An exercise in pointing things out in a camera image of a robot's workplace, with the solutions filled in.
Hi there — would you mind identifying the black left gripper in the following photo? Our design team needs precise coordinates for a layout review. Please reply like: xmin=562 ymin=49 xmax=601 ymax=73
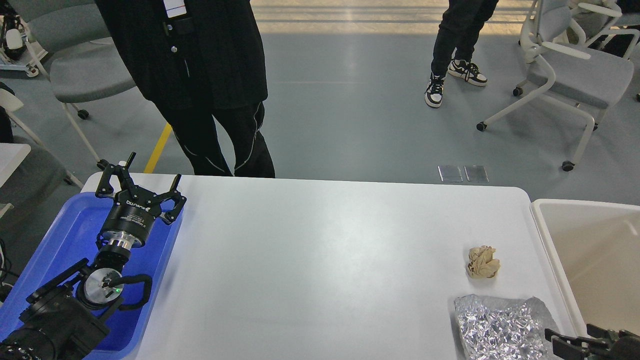
xmin=94 ymin=152 xmax=187 ymax=248

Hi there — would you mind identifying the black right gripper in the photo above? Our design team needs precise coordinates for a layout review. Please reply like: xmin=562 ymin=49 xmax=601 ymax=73
xmin=544 ymin=323 xmax=640 ymax=360

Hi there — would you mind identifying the silver foil bag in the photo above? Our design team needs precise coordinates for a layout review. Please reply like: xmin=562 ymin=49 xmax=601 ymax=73
xmin=454 ymin=294 xmax=558 ymax=360

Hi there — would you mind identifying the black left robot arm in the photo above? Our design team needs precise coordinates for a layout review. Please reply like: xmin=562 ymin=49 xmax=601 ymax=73
xmin=1 ymin=153 xmax=187 ymax=360

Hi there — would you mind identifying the blue plastic tray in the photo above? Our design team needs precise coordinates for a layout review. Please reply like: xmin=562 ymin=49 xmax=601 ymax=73
xmin=0 ymin=193 xmax=183 ymax=360

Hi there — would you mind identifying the beige plastic bin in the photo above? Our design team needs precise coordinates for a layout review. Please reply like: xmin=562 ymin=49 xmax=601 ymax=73
xmin=531 ymin=199 xmax=640 ymax=336

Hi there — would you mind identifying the crumpled brown paper ball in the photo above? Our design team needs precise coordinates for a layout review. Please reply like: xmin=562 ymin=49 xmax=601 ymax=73
xmin=466 ymin=245 xmax=501 ymax=279

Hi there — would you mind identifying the white table at left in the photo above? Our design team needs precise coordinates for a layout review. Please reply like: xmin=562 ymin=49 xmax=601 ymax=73
xmin=0 ymin=143 xmax=32 ymax=187

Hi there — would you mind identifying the grey chair at left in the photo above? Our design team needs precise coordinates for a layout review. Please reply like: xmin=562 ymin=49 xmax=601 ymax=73
xmin=9 ymin=0 xmax=135 ymax=161

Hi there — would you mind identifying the person in black clothes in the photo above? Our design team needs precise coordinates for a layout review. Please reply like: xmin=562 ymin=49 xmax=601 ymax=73
xmin=96 ymin=0 xmax=275 ymax=178

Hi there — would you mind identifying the equipment at top left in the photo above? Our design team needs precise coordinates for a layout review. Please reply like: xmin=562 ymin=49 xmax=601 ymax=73
xmin=0 ymin=3 xmax=48 ymax=78

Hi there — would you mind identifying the right metal floor plate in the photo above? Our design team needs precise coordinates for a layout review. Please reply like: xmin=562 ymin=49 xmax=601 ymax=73
xmin=464 ymin=165 xmax=489 ymax=183

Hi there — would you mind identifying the metal floor plate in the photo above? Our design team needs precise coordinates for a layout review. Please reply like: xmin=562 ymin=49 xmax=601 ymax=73
xmin=464 ymin=165 xmax=489 ymax=183
xmin=438 ymin=165 xmax=464 ymax=183

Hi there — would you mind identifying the left metal floor plate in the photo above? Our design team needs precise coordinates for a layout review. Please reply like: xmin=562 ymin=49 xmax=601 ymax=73
xmin=438 ymin=165 xmax=464 ymax=183

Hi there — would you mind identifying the white grey office chair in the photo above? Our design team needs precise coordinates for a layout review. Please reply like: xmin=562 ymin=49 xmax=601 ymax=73
xmin=476 ymin=0 xmax=634 ymax=172

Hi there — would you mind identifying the white chair far right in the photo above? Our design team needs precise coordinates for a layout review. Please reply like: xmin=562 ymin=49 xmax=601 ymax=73
xmin=568 ymin=0 xmax=640 ymax=57

